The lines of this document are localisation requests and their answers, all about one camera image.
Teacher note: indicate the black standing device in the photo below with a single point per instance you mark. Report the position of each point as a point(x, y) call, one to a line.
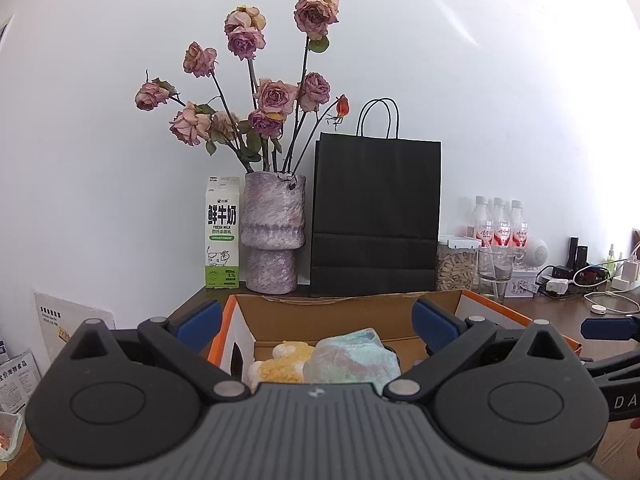
point(577, 254)

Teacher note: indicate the black paper bag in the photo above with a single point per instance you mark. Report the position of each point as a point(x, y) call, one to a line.
point(375, 214)

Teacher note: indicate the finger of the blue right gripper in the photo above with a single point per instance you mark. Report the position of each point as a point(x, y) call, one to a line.
point(627, 328)

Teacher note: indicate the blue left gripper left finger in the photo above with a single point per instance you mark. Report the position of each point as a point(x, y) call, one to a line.
point(197, 327)

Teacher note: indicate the seed storage container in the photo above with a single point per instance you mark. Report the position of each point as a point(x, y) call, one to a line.
point(456, 262)

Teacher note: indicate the white round speaker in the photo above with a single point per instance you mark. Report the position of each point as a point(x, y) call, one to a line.
point(536, 253)

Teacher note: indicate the water bottle right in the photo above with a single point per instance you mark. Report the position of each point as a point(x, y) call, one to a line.
point(519, 230)

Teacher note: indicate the milk carton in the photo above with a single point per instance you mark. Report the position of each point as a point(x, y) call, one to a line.
point(222, 233)

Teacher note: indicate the glass cup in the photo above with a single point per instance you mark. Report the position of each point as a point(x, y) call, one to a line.
point(494, 271)

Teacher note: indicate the water bottle left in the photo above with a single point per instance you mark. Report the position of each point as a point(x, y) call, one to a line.
point(483, 226)

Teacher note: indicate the yellow white plush sheep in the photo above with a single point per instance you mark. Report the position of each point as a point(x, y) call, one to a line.
point(286, 365)

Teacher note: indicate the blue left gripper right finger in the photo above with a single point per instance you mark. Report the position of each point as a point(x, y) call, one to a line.
point(435, 326)

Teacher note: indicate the blue white boxes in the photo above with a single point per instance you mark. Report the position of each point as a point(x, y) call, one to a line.
point(18, 379)

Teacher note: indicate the dried pink roses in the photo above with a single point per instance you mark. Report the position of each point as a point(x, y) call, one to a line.
point(267, 136)

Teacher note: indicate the purple ceramic vase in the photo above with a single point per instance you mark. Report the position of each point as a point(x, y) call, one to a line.
point(272, 229)

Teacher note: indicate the water bottle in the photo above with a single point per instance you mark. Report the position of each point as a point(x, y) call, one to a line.
point(483, 226)
point(519, 230)
point(502, 225)

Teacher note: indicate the white power adapter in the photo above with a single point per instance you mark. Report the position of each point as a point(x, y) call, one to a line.
point(559, 286)

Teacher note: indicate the water bottle middle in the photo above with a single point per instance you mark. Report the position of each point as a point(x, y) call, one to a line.
point(502, 225)

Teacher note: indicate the white leaning board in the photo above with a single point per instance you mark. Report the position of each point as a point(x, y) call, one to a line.
point(59, 318)

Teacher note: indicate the red cardboard box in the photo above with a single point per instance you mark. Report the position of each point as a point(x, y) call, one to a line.
point(252, 325)

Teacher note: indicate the green white roll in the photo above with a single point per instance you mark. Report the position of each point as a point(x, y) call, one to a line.
point(352, 358)

